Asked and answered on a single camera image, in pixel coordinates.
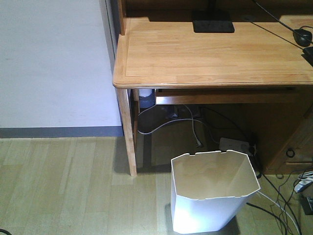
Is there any white cable under desk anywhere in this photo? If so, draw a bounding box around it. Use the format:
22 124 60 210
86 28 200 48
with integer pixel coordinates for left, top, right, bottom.
137 103 221 148

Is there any white plastic trash bin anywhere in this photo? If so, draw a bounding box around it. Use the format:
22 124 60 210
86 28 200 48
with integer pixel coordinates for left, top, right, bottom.
171 150 260 234

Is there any white power strip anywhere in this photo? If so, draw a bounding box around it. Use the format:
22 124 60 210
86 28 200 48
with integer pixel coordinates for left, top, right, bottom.
219 138 253 156

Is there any light wooden desk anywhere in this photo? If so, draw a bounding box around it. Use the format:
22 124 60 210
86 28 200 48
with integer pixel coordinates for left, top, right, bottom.
113 0 313 176

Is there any black computer mouse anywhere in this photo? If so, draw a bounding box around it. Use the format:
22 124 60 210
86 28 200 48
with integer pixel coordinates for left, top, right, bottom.
293 28 313 47

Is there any white cylinder under desk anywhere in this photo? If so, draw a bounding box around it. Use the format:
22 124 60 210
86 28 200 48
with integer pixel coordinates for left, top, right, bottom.
138 89 155 109

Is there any black monitor stand base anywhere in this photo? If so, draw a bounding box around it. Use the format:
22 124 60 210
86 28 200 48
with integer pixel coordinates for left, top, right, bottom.
191 0 235 34

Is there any black cable on floor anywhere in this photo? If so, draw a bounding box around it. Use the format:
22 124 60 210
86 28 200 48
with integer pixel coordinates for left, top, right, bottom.
246 202 294 235

